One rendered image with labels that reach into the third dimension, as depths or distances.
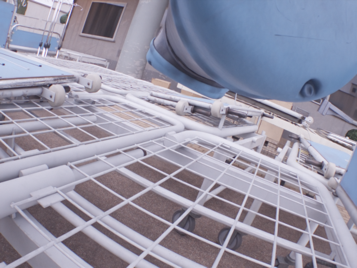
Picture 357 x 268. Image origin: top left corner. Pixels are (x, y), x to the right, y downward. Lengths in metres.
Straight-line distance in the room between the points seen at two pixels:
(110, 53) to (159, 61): 7.91
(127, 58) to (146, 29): 0.68
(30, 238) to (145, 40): 4.82
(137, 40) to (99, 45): 3.67
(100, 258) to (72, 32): 9.20
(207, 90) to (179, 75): 0.03
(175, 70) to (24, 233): 0.26
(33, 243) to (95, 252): 0.64
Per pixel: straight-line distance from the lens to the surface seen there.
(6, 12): 1.84
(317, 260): 0.67
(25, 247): 0.35
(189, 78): 0.21
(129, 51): 5.00
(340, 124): 6.54
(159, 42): 0.24
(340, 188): 0.85
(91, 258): 0.93
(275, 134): 3.96
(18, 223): 0.35
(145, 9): 5.10
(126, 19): 8.11
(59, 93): 0.70
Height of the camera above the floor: 0.68
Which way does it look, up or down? 13 degrees down
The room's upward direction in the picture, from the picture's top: 18 degrees clockwise
